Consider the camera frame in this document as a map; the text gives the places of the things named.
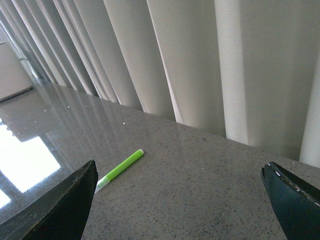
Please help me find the white pleated curtain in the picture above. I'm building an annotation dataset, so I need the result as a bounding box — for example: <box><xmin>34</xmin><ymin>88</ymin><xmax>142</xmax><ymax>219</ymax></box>
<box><xmin>0</xmin><ymin>0</ymin><xmax>320</xmax><ymax>167</ymax></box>

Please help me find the white appliance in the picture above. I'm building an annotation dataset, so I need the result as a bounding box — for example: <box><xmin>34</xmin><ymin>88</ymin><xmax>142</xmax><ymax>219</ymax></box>
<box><xmin>0</xmin><ymin>42</ymin><xmax>33</xmax><ymax>102</ymax></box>

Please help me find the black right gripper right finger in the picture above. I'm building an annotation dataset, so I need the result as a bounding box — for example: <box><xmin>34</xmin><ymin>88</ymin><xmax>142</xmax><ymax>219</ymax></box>
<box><xmin>261</xmin><ymin>162</ymin><xmax>320</xmax><ymax>240</ymax></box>

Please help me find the green highlighter pen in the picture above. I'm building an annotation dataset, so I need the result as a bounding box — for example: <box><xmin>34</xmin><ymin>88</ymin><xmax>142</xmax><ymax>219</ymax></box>
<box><xmin>94</xmin><ymin>149</ymin><xmax>144</xmax><ymax>194</ymax></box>

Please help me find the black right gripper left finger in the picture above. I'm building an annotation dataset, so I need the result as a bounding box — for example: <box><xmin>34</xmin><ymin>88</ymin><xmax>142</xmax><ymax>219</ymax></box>
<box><xmin>0</xmin><ymin>160</ymin><xmax>98</xmax><ymax>240</ymax></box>

